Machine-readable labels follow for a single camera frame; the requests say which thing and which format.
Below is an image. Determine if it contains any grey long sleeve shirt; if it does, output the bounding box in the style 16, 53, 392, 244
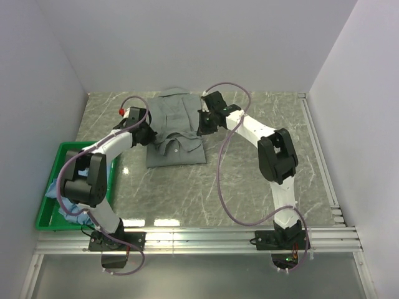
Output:
146, 87, 206, 168

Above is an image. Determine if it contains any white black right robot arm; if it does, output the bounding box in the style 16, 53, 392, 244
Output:
197, 91, 310, 250

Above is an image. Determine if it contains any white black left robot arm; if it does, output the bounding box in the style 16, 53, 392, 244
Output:
57, 107, 156, 250

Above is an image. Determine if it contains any blue long sleeve shirt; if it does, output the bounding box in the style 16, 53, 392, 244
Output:
45, 161, 113, 225

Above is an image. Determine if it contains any green plastic bin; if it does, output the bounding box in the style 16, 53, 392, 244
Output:
36, 141, 119, 231

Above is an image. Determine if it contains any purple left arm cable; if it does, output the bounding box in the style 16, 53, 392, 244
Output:
56, 95, 152, 276

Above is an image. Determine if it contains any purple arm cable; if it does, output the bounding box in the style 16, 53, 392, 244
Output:
202, 82, 311, 276
56, 95, 152, 276

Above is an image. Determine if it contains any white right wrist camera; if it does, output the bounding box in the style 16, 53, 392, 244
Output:
200, 90, 209, 113

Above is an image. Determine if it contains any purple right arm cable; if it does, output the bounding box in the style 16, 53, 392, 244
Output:
202, 82, 311, 276

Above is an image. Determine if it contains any aluminium side rail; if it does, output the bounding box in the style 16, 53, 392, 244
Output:
298, 93, 347, 227

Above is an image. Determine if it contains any aluminium mounting rail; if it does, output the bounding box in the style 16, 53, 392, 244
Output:
34, 227, 363, 255

